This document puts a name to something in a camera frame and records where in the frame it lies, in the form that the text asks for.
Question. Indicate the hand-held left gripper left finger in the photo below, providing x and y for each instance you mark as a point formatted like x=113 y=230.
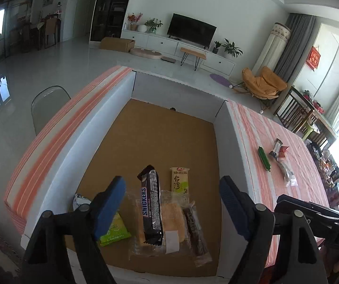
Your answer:
x=112 y=207

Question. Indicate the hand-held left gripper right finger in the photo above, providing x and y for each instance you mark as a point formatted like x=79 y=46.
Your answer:
x=231 y=207

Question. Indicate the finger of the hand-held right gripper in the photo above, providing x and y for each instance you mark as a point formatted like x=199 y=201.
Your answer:
x=293 y=201
x=326 y=223

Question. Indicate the lime green snack packet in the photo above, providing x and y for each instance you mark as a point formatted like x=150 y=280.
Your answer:
x=116 y=230

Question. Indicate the long black and clear packet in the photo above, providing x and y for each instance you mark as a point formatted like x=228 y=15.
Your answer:
x=287 y=170

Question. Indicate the small white snack packet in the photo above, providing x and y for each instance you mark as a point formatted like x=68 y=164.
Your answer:
x=80 y=201

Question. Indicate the dark chocolate bar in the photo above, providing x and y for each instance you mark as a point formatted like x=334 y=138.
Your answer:
x=151 y=204

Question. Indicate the clear brown pastry packet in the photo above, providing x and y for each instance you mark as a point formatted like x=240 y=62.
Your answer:
x=194 y=230

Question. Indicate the red snack packet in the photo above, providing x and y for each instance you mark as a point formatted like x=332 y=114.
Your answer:
x=280 y=151

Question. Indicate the green patterned snack packet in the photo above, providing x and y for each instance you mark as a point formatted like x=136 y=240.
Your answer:
x=264 y=158

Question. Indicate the cream and green cracker packet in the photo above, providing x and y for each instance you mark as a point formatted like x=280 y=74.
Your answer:
x=179 y=182

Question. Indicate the clear yellow cake packet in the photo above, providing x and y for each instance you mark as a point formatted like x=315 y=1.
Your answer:
x=172 y=219

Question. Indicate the white box with brown base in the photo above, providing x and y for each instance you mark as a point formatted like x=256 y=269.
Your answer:
x=163 y=136

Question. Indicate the cluttered side table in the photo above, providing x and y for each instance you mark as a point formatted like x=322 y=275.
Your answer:
x=329 y=168

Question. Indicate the orange striped tablecloth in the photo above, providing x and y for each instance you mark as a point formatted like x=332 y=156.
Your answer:
x=299 y=142

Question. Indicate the yellow green plastic stool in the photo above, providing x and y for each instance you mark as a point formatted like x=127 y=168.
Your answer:
x=309 y=130

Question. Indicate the dark wooden slatted chair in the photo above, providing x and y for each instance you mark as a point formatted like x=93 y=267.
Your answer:
x=296 y=112

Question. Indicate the orange lounge chair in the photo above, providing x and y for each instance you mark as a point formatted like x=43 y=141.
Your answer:
x=264 y=84

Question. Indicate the purple round floor mat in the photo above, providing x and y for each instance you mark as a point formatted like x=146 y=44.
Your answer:
x=219 y=80

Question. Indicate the standing air conditioner with cover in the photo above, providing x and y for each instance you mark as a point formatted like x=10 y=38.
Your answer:
x=276 y=47

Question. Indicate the grey curtain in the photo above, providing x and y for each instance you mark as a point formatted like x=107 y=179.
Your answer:
x=295 y=44

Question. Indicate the pink oval floor mat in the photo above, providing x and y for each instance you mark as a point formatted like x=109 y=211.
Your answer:
x=146 y=53

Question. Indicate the flat grey floor scale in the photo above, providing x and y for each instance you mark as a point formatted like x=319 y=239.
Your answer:
x=168 y=60

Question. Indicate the small wooden bench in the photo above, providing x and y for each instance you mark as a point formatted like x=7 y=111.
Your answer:
x=193 y=53

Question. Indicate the large leafy potted plant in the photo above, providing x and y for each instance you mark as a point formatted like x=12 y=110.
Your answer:
x=231 y=48

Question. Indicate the small potted plant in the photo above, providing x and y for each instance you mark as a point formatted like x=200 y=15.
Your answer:
x=216 y=46

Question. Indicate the brown cardboard box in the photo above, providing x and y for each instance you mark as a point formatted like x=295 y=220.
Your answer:
x=116 y=44

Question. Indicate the white television cabinet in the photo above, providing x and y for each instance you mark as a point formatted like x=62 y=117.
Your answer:
x=157 y=40

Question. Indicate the black television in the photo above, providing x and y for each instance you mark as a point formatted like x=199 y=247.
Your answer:
x=191 y=32

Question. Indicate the round white vase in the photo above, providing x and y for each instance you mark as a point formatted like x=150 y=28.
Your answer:
x=142 y=28

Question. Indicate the wooden dining chair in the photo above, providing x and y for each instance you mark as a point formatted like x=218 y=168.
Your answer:
x=51 y=32

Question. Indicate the green plant in glass vase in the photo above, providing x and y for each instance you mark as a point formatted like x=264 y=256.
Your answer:
x=153 y=25

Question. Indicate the red flowers in vase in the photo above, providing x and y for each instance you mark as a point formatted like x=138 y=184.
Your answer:
x=134 y=20

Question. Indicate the wooden dining table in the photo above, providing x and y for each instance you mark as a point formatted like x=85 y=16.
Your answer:
x=39 y=25

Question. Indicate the black glass display cabinet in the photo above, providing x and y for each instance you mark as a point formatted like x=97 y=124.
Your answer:
x=110 y=9

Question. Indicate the white interior door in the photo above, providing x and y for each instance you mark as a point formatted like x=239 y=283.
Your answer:
x=85 y=9

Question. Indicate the glass sliding door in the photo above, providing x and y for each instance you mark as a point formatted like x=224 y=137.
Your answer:
x=15 y=26

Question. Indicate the red wall hanging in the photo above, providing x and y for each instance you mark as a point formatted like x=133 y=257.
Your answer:
x=313 y=57

